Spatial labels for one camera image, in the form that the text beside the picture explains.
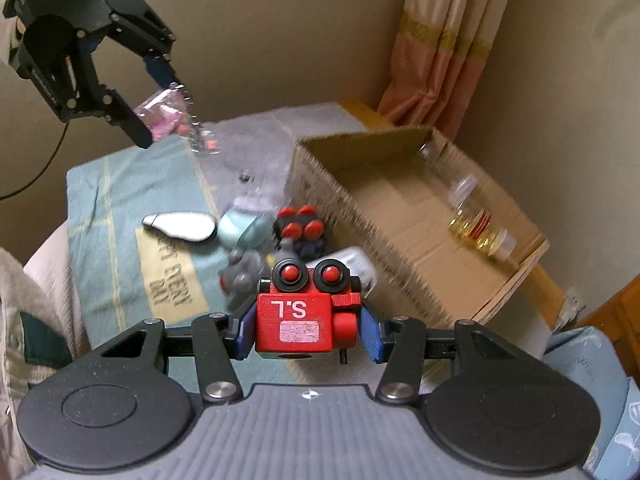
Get pink trinkets plastic bag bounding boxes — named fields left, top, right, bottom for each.
left=134, top=82, right=220, bottom=154

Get grey elephant toy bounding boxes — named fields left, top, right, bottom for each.
left=218, top=248, right=269, bottom=313

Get red wooden toy truck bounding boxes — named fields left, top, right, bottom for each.
left=255, top=258, right=362, bottom=359

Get white translucent plastic box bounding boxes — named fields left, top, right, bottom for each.
left=306, top=246, right=378, bottom=297

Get black toy car red wheels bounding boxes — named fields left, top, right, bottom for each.
left=273, top=204, right=326, bottom=261

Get cardboard box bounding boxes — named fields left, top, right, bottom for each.
left=288, top=128, right=548, bottom=327

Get white teardrop-shaped object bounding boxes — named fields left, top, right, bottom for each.
left=142, top=211, right=217, bottom=243

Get teal yellow cloth mat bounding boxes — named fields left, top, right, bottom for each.
left=66, top=136, right=244, bottom=347

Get bottle of gold capsules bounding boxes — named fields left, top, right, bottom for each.
left=449, top=203, right=516, bottom=262

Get empty clear plastic bottle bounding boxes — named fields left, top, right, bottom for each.
left=419, top=140, right=478, bottom=209

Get blue floral pillow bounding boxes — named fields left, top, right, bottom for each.
left=542, top=326, right=639, bottom=479

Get wooden nightstand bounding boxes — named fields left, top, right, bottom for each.
left=579, top=276, right=639, bottom=375

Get pink gold curtain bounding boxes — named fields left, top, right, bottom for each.
left=378, top=0, right=508, bottom=139

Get black cable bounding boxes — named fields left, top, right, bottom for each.
left=0, top=120, right=72, bottom=202

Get white wall plug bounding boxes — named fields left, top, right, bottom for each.
left=552, top=287, right=587, bottom=333

